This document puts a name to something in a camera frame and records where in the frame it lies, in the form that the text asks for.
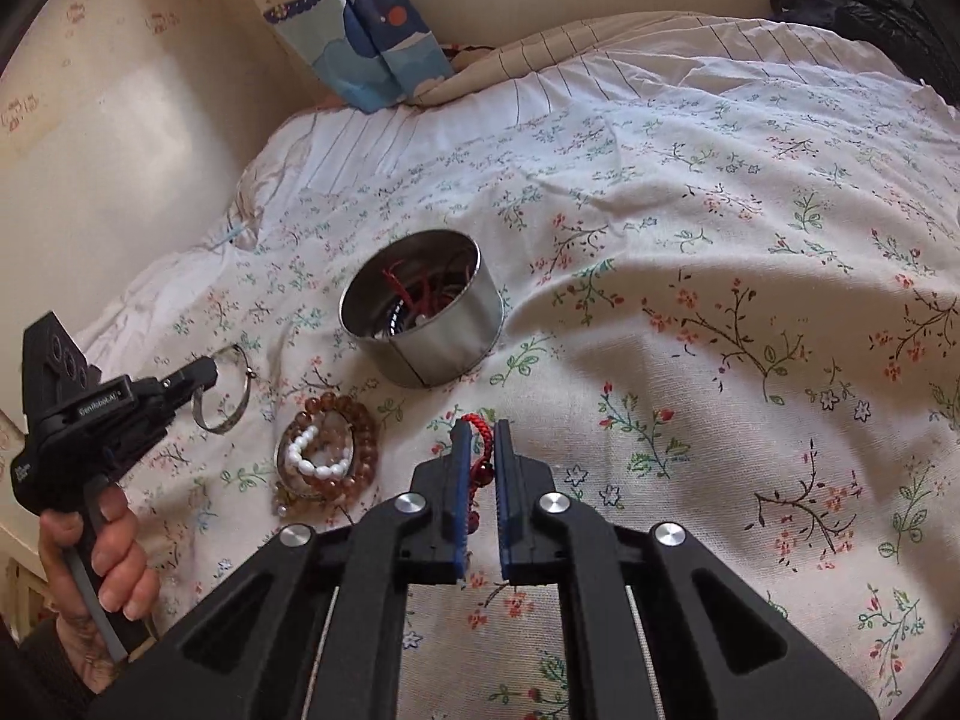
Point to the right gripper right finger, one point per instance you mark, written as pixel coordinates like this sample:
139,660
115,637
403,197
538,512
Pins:
653,624

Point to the beige striped blanket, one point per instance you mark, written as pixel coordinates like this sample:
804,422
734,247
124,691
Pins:
484,68

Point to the black jacket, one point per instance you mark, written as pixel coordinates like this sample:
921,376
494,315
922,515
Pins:
903,32

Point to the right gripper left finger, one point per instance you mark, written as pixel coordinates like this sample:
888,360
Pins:
311,626

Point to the white striped duvet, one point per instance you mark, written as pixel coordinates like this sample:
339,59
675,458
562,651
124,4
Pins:
610,193

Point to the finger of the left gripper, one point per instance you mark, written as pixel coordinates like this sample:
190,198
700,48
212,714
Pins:
183,385

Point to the floral bed sheet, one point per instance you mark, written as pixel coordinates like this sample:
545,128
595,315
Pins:
822,467

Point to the round silver metal tin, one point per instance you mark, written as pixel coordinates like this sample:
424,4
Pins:
424,309

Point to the blue cartoon curtain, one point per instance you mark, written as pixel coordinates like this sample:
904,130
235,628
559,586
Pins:
370,53

